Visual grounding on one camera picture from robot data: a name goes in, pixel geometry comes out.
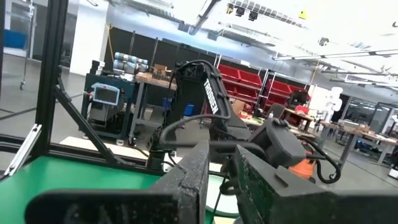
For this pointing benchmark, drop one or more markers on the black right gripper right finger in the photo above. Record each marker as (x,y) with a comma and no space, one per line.
(264,199)

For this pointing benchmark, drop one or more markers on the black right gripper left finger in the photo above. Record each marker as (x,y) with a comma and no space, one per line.
(186,193)

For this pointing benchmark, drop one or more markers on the mint green plate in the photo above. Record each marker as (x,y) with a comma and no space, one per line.
(225,203)

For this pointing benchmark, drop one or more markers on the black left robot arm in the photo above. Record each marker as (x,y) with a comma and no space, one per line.
(192,90)

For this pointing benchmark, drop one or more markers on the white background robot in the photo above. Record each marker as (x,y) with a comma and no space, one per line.
(333,102)

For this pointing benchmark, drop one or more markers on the red bin rack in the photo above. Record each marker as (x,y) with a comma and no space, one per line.
(245,77)

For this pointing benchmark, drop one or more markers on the blue bin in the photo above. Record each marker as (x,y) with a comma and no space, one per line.
(188,109)

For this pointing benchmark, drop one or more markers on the long wooden work table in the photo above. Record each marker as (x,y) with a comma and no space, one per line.
(363,133)

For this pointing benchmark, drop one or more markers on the green table mat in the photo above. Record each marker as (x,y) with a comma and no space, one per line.
(77,177)

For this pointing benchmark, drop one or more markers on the wooden workbench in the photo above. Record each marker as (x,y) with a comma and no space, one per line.
(155,81)

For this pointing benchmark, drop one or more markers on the dark equipment cart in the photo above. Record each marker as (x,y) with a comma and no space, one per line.
(124,93)

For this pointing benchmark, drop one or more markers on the light blue teach pendant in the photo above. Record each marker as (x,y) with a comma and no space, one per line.
(105,95)

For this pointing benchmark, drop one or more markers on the black partition panel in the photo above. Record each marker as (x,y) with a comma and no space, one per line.
(143,43)

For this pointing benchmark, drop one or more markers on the white pillar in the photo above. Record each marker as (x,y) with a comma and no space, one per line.
(88,37)

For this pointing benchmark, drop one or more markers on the white metal bracket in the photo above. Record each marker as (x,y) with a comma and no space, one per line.
(23,149)

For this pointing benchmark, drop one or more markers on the black metal table frame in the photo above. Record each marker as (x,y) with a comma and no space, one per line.
(51,62)

